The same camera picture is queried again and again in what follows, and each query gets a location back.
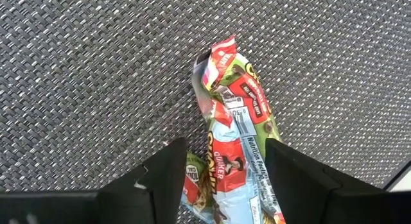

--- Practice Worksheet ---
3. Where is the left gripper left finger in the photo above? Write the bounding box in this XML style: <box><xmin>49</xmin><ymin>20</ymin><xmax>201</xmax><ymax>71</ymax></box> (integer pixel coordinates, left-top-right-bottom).
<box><xmin>99</xmin><ymin>137</ymin><xmax>189</xmax><ymax>224</ymax></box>

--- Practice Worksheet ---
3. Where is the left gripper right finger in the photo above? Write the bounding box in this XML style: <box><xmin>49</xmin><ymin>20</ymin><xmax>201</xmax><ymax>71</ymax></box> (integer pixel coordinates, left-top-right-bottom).
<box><xmin>265</xmin><ymin>138</ymin><xmax>389</xmax><ymax>224</ymax></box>

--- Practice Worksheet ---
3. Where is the red and blue granola bar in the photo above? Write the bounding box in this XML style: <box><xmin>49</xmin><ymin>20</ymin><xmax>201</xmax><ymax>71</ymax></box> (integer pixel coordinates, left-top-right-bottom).
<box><xmin>179</xmin><ymin>100</ymin><xmax>267</xmax><ymax>224</ymax></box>

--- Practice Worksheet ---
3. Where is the red green chocolate chip bar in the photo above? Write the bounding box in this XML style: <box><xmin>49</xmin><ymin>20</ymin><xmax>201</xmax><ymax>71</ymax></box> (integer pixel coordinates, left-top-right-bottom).
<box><xmin>191</xmin><ymin>35</ymin><xmax>286</xmax><ymax>224</ymax></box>

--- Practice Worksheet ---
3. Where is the grey woven mat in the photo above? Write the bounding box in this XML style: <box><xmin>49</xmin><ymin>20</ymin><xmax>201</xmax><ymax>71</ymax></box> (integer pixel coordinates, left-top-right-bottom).
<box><xmin>0</xmin><ymin>0</ymin><xmax>411</xmax><ymax>224</ymax></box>

